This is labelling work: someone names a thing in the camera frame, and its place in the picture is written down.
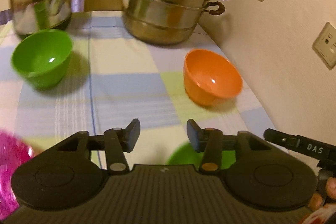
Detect person's right hand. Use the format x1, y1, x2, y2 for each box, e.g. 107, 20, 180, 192
307, 177, 336, 211

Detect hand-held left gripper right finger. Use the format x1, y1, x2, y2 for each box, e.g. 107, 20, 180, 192
186, 119, 273, 175

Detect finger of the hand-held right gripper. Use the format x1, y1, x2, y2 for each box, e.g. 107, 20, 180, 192
263, 129, 300, 149

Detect person's right forearm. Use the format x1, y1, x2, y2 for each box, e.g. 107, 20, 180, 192
299, 204, 336, 224

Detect orange plastic bowl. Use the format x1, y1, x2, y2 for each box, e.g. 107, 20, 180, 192
183, 49, 243, 106

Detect pastel checked tablecloth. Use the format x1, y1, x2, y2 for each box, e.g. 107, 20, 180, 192
0, 11, 279, 169

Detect pink plastic bowl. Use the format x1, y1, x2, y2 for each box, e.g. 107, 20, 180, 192
0, 131, 34, 215

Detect green plastic bowl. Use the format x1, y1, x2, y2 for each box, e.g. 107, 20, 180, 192
166, 142, 237, 169
10, 29, 73, 90

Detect beige wall antenna outlet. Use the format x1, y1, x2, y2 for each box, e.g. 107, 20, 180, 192
312, 21, 336, 70

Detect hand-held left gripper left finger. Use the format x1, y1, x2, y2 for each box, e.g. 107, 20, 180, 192
56, 118, 141, 175

